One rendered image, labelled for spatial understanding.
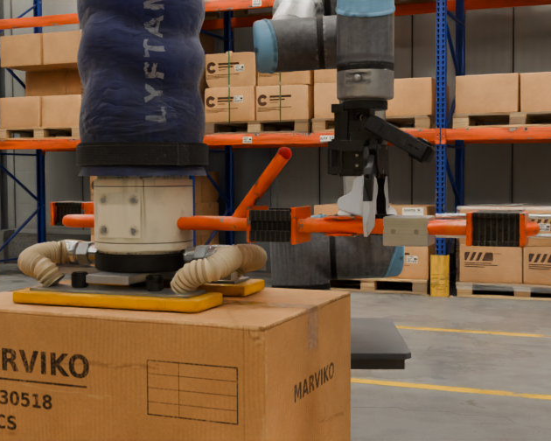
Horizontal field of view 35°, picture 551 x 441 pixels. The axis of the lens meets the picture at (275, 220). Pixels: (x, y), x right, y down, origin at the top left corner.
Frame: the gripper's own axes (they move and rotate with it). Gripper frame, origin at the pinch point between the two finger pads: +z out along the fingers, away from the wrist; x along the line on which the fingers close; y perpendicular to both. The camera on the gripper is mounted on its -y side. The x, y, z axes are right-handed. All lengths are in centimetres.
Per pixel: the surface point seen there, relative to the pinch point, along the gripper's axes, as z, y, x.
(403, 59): -136, 190, -838
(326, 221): -1.1, 7.4, 3.4
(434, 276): 89, 126, -693
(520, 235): 0.4, -22.3, 4.3
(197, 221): -0.8, 29.7, 4.1
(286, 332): 14.7, 10.3, 13.9
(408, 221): -1.3, -5.6, 3.4
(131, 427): 29.3, 32.3, 21.5
